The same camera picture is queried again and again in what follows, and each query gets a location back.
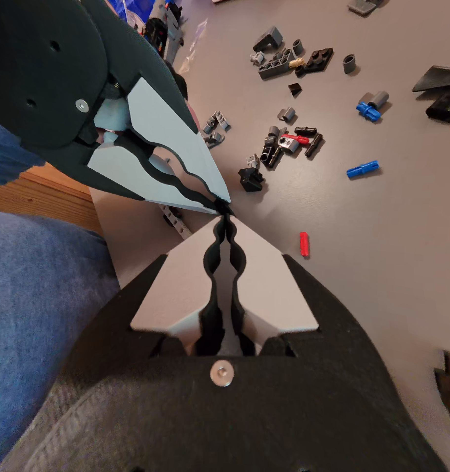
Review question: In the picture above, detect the dark grey curved lego brick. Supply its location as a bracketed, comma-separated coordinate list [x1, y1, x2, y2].
[253, 26, 284, 53]

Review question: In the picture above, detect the small clear plastic bag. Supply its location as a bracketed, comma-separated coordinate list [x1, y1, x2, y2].
[177, 18, 209, 75]

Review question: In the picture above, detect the cluster of dark lego connectors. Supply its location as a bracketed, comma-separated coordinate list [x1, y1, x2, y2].
[261, 125, 326, 169]

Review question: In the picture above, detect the person's blue clothing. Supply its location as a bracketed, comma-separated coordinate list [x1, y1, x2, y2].
[0, 210, 119, 472]

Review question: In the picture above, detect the blue pin with grey connector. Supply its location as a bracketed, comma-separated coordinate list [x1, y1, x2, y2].
[356, 90, 391, 121]

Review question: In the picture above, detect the long light grey lego beam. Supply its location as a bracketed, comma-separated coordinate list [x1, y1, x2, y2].
[160, 203, 193, 239]

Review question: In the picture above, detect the dark grey angled lego beam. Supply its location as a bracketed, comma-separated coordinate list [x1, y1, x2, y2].
[258, 50, 297, 79]

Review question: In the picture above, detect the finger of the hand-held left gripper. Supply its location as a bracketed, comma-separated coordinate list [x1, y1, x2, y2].
[86, 144, 223, 215]
[93, 77, 232, 204]

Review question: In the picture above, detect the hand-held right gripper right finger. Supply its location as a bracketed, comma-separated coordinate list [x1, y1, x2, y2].
[225, 217, 320, 354]

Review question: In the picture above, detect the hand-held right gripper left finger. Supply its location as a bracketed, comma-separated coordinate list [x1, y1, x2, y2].
[129, 217, 225, 354]

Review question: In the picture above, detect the grey double lego connector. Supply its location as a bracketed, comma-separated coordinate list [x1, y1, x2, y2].
[348, 0, 385, 16]

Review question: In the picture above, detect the black and grey lego joint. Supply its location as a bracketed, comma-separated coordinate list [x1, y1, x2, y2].
[237, 153, 265, 193]

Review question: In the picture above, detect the cluster of grey lego connectors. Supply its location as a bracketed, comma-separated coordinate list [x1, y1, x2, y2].
[202, 110, 232, 149]

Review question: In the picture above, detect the blue lego pin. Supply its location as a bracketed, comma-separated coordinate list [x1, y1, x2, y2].
[346, 160, 380, 180]

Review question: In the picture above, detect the partly built lego model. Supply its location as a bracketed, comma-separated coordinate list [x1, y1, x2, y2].
[140, 0, 189, 61]

